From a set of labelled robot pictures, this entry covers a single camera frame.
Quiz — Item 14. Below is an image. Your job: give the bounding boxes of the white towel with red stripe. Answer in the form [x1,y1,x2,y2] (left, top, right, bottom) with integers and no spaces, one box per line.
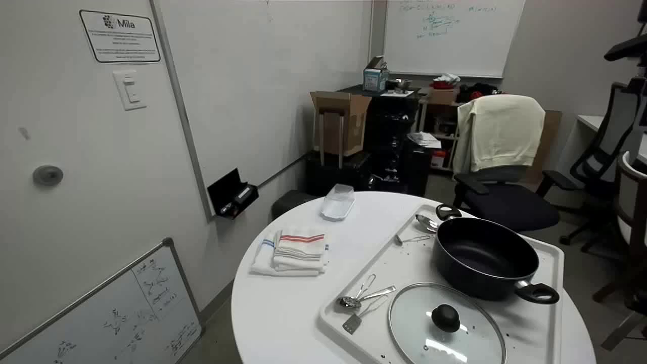
[271,228,332,263]

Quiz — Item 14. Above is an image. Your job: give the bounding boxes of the white papers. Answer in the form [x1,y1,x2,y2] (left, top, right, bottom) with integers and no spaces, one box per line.
[406,128,445,151]

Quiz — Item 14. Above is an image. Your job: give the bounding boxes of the brown cardboard box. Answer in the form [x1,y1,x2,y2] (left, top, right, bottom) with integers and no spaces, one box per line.
[310,88,374,159]

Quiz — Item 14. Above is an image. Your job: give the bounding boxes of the wooden shelf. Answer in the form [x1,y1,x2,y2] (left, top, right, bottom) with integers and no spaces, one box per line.
[415,83,469,173]

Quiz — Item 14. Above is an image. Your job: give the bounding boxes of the black mesh chair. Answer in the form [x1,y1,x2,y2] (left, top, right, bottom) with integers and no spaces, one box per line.
[558,78,643,248]

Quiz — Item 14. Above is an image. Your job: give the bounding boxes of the metal measuring spoon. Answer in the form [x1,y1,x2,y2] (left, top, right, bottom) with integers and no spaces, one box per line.
[336,282,399,312]
[350,271,378,301]
[341,299,390,335]

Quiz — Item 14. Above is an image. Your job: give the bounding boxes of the whiteboard with green writing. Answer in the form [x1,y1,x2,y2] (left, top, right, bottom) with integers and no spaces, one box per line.
[383,0,530,81]

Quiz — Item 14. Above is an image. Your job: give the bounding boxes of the flat brown cardboard sheet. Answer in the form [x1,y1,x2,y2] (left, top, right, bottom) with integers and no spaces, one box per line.
[532,108,566,191]

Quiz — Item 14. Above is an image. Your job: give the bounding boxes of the large wall whiteboard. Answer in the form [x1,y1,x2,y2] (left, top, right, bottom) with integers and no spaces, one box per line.
[147,0,377,220]

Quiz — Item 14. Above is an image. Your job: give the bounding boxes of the black cooking pot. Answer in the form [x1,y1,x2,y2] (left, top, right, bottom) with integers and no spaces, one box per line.
[431,200,563,305]

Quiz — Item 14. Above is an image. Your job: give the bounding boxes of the glass lid with black knob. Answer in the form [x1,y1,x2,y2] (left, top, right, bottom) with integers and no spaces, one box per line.
[385,281,508,364]

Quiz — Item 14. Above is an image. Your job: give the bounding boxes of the small whiteboard with drawings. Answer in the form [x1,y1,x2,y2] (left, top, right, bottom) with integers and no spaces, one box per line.
[0,236,205,364]

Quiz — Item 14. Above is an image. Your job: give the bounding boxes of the white plastic tray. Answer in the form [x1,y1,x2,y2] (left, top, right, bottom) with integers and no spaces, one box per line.
[315,202,566,364]

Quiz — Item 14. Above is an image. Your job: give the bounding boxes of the white wall sign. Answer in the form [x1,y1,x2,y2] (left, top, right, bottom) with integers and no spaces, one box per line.
[76,7,164,64]

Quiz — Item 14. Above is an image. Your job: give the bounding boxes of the black office chair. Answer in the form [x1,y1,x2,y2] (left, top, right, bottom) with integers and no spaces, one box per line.
[450,93,576,235]

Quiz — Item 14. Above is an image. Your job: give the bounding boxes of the white towel with blue stripe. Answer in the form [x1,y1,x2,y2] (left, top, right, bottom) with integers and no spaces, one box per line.
[249,236,330,279]

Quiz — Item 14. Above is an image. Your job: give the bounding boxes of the black bag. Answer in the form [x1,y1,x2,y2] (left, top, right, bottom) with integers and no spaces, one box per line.
[455,81,503,105]

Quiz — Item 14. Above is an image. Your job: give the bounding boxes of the cream cloth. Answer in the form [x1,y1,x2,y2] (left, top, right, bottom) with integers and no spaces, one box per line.
[450,93,548,175]

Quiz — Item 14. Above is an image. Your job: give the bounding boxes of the clear plastic container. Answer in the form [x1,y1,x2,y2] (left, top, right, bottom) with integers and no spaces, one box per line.
[319,181,355,223]

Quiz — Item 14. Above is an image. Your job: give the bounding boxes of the blue tissue box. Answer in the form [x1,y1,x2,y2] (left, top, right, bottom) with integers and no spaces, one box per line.
[361,54,392,93]

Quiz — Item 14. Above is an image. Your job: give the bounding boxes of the white light switch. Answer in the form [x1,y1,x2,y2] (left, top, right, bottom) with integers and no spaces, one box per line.
[111,68,147,112]

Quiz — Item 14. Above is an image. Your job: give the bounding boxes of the black drawer cabinet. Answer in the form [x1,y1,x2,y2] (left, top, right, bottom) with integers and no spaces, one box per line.
[361,88,424,195]

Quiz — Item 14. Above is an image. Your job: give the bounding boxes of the black marker holder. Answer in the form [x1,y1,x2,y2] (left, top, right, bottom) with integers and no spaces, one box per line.
[206,165,261,220]

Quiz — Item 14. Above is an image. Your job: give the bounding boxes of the round grey wall stopper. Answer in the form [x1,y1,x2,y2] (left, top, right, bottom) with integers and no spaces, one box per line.
[30,162,67,189]

